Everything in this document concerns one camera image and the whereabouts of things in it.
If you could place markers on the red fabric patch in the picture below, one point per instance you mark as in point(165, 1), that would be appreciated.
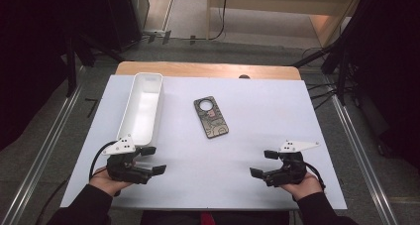
point(208, 219)

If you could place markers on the person's right hand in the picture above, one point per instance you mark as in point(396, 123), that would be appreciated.
point(305, 187)

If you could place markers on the metal floor rail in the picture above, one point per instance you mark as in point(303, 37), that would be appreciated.
point(363, 162)
point(43, 159)

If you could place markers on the black metal stand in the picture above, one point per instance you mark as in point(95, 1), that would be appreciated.
point(343, 69)

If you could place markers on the dark cabinet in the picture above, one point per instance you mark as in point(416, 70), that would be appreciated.
point(122, 17)

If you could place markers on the white plastic storage bin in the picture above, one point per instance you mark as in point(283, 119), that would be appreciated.
point(142, 106)

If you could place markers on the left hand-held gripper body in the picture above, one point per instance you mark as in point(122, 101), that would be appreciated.
point(124, 170)

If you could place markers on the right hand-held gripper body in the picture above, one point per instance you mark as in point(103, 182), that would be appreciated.
point(290, 168)

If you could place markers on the black curtain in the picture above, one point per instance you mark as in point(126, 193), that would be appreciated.
point(29, 53)
point(389, 53)

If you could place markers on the person's dark clothing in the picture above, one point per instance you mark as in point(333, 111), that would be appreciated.
point(171, 218)

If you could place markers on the light wooden shelf unit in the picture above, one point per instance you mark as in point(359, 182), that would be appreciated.
point(280, 0)

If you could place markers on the dark patterned phone case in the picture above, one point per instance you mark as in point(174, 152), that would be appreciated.
point(216, 124)

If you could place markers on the dark round table grommet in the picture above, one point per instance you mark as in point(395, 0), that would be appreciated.
point(244, 76)

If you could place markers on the white board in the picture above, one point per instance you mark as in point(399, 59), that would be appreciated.
point(251, 119)

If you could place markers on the person's left hand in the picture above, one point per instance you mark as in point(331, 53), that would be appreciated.
point(107, 185)

